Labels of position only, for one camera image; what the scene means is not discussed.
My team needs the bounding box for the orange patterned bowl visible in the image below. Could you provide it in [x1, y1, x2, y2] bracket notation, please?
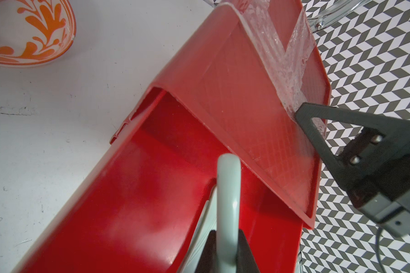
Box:
[0, 1, 76, 67]

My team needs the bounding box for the light green knife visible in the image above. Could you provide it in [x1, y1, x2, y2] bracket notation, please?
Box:
[216, 154, 241, 273]
[177, 186, 217, 273]

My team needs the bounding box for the red drawer cabinet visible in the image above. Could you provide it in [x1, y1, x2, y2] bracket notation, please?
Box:
[112, 5, 321, 228]

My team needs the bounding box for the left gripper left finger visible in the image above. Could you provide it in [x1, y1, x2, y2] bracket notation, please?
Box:
[195, 230, 217, 273]

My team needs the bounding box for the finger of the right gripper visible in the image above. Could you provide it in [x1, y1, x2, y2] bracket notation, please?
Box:
[295, 102, 410, 191]

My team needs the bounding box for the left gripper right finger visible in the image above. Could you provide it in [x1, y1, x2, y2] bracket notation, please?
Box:
[238, 229, 260, 273]

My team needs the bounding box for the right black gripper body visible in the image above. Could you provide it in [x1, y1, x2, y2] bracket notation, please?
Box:
[348, 119, 410, 243]

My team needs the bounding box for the red drawer blue knob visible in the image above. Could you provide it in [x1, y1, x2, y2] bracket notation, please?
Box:
[15, 94, 304, 273]

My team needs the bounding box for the clear tape on cabinet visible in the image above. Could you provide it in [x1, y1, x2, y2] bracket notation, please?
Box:
[219, 1, 330, 121]

